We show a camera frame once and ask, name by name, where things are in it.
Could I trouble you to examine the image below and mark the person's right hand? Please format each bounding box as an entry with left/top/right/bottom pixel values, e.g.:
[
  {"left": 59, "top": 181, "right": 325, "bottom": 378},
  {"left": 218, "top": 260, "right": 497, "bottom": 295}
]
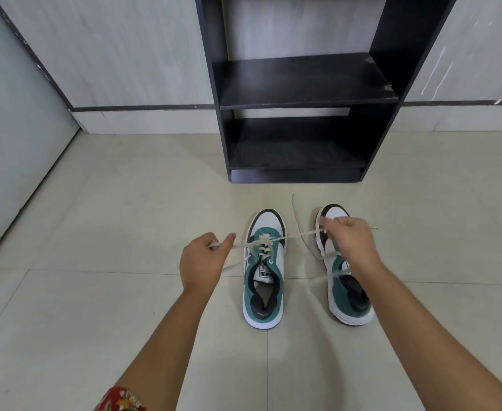
[{"left": 320, "top": 217, "right": 385, "bottom": 281}]

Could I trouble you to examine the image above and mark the person's left hand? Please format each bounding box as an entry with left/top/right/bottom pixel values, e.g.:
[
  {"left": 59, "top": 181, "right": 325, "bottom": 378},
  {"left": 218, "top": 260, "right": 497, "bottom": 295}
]
[{"left": 179, "top": 232, "right": 237, "bottom": 295}]

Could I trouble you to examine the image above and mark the white shoelace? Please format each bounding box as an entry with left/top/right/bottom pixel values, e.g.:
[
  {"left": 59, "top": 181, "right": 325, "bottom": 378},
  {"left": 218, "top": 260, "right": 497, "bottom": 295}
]
[
  {"left": 209, "top": 227, "right": 327, "bottom": 273},
  {"left": 292, "top": 194, "right": 353, "bottom": 287}
]

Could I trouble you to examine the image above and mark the person's left forearm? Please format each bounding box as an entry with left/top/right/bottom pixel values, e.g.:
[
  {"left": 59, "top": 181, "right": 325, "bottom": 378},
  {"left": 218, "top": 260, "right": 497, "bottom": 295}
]
[{"left": 113, "top": 283, "right": 212, "bottom": 411}]

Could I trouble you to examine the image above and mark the person's right forearm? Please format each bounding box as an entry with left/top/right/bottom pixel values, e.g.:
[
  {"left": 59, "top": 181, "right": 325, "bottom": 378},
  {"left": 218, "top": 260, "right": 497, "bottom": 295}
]
[{"left": 353, "top": 263, "right": 502, "bottom": 411}]

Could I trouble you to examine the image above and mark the white green black sneaker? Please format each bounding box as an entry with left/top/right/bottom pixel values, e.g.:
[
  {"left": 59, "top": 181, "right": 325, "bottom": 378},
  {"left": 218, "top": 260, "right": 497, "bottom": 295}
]
[
  {"left": 242, "top": 209, "right": 288, "bottom": 331},
  {"left": 315, "top": 204, "right": 376, "bottom": 327}
]

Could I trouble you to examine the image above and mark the black wooden shelf unit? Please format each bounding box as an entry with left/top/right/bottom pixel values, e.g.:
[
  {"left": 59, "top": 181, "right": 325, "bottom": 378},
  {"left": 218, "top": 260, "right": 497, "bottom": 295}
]
[{"left": 194, "top": 0, "right": 459, "bottom": 184}]

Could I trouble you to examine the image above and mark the red patterned sleeve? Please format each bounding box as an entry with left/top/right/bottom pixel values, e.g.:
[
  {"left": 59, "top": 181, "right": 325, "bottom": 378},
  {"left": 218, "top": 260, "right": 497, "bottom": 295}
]
[{"left": 94, "top": 386, "right": 147, "bottom": 411}]

